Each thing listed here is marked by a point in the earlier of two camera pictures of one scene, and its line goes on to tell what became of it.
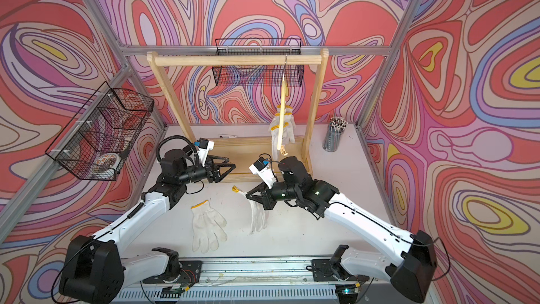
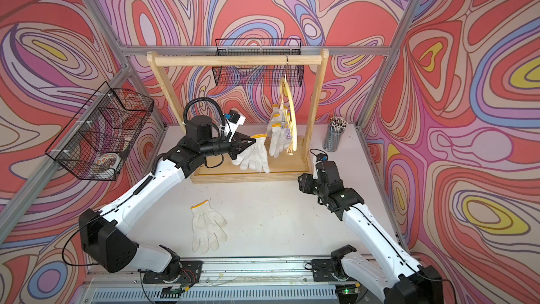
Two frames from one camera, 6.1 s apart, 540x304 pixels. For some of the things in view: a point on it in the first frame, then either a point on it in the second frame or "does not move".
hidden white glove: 259,217 to 254,156
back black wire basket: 257,75 does not move
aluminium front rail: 257,279 does not move
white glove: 207,228 does not move
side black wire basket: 98,138 does not move
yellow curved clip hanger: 285,93 to 286,90
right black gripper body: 285,192 to 313,186
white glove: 289,131 to 275,123
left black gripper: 217,167 to 235,146
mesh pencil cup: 336,126 does not move
